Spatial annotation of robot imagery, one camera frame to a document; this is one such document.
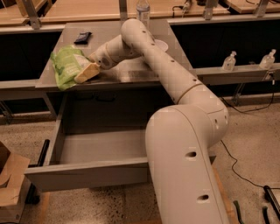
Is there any black device at right floor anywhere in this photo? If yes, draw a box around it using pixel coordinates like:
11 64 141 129
263 185 280 220

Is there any brown cardboard box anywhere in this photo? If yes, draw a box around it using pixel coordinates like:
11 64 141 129
0 142 30 224

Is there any clear plastic water bottle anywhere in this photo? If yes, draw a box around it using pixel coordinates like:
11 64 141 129
136 0 151 27

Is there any clear sanitizer pump bottle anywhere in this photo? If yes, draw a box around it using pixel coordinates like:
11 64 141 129
222 51 236 71

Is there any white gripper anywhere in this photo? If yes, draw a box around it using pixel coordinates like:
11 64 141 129
74 45 113 84

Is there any open grey top drawer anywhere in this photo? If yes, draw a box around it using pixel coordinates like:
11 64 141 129
25 90 172 192

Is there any green handled tool on floor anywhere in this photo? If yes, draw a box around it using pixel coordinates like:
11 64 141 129
233 200 245 224

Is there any green rice chip bag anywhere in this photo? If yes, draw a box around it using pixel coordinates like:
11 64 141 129
51 45 93 91

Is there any small dark snack wrapper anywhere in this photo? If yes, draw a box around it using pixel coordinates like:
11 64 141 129
74 32 92 45

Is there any white ceramic bowl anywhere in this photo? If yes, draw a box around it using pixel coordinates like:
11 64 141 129
155 39 169 52

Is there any grey cabinet with top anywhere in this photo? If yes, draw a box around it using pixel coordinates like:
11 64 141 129
36 19 196 92

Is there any black floor cable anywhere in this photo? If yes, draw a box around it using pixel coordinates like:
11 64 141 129
220 73 280 191

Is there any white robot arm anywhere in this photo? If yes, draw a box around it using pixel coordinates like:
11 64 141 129
75 18 230 224

